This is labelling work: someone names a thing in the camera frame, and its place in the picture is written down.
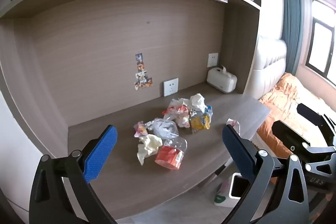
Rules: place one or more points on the clear plastic bag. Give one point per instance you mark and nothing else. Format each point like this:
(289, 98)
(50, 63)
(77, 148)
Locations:
(165, 128)

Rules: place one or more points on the red white plastic wrapper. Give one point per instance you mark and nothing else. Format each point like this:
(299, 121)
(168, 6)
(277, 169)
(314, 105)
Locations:
(178, 113)

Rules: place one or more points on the white trash bin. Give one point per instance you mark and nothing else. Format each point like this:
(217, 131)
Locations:
(231, 194)

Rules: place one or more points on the crumpled white paper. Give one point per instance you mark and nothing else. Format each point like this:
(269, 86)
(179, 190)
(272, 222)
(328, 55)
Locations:
(178, 102)

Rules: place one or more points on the blue white small carton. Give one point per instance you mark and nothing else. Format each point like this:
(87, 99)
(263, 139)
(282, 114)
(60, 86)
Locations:
(209, 110)

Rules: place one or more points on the yellow snack packet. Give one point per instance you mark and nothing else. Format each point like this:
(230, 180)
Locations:
(200, 122)

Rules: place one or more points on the small white pink wrapper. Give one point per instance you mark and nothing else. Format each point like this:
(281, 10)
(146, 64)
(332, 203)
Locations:
(235, 124)

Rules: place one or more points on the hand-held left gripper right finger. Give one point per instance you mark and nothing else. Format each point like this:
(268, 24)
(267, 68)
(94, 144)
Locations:
(239, 153)

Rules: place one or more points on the white crumpled tissue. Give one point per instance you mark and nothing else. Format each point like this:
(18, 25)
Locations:
(198, 102)

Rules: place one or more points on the white padded headboard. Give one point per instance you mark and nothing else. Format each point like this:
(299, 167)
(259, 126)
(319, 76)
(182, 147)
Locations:
(270, 61)

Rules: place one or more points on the black framed window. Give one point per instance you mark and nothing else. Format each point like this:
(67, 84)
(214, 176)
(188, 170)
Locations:
(321, 43)

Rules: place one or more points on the wall stickers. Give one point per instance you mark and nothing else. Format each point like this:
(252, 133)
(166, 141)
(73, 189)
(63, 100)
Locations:
(141, 77)

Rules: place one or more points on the clear plastic wrapper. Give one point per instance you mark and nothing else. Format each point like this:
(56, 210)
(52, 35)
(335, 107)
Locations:
(177, 143)

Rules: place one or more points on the grey blue curtain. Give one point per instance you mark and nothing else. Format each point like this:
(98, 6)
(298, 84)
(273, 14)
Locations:
(291, 24)

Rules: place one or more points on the white wall socket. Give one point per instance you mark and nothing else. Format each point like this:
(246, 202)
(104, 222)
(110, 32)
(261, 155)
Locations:
(170, 87)
(212, 60)

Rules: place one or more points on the cream crumpled tissue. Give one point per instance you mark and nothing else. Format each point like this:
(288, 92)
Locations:
(148, 146)

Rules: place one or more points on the white tissue box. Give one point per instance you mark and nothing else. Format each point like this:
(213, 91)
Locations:
(221, 81)

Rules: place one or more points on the red snack packet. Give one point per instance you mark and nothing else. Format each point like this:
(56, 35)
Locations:
(168, 158)

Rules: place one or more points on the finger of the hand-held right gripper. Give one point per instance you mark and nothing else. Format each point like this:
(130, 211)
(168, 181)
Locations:
(315, 115)
(288, 134)

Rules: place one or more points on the bed with orange blanket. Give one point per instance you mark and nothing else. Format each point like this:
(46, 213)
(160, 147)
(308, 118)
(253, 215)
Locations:
(286, 98)

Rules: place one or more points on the wooden desk with shelves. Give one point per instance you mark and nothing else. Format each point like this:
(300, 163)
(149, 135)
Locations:
(78, 56)

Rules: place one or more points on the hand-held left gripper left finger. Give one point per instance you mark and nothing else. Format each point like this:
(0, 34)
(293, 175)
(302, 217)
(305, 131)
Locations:
(101, 153)

